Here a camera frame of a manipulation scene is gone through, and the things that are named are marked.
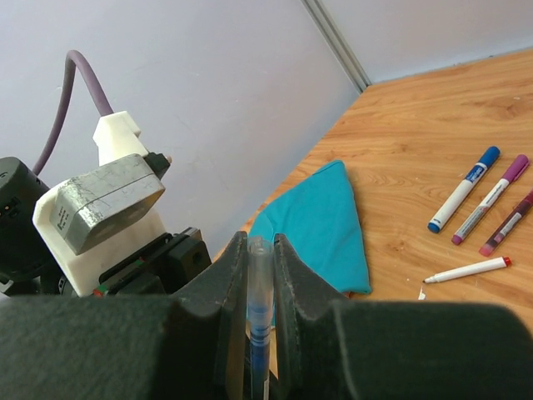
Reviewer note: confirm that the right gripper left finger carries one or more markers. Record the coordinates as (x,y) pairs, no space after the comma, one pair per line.
(188,345)

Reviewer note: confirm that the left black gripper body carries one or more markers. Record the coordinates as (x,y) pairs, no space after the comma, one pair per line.
(165,265)

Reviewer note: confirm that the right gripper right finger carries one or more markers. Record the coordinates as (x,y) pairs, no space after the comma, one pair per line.
(332,347)

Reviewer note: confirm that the blue gel pen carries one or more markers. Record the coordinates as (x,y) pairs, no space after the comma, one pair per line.
(260,350)

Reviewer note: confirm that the clear pen cap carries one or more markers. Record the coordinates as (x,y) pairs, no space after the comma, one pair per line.
(260,287)

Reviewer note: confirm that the pink transparent gel pen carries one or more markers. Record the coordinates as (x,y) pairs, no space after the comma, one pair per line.
(517,214)

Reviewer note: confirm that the blue marker cap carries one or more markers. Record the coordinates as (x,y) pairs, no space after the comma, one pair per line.
(484,163)

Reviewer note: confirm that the white blue deli marker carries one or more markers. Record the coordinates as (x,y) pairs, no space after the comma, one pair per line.
(451,204)

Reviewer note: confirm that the white whiteboard marker purple end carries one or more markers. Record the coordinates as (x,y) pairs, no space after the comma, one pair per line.
(480,211)

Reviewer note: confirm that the purple marker cap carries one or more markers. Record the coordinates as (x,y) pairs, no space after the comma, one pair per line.
(517,168)

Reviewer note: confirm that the thin white red-end pen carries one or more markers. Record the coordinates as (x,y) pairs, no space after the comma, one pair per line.
(468,270)

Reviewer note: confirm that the teal cloth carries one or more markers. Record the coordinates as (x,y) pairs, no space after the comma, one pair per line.
(319,218)

